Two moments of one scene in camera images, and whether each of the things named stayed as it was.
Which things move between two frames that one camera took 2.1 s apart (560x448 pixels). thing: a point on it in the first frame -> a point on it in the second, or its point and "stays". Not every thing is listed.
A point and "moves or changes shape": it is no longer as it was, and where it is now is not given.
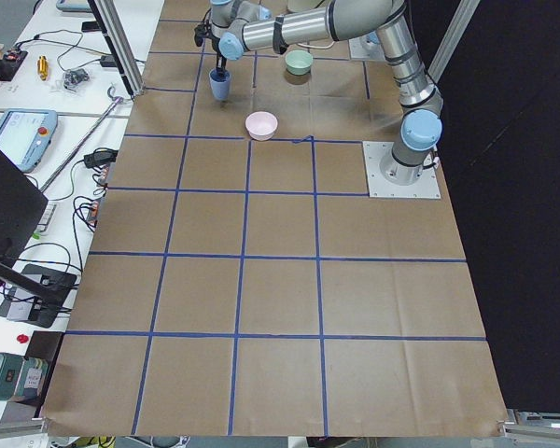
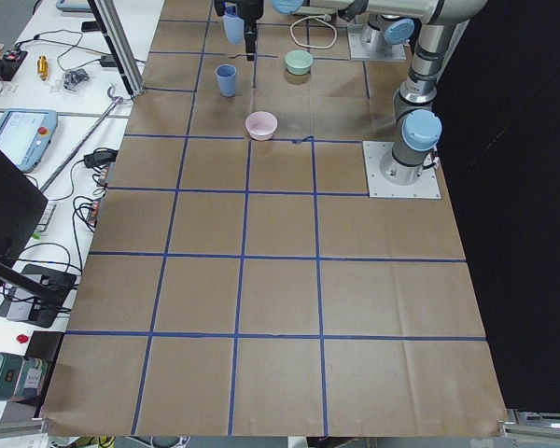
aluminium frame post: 110,24 stays
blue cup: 219,79 moves or changes shape
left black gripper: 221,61 -> 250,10
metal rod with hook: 93,129 stays
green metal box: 7,376 stays
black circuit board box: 4,68 stays
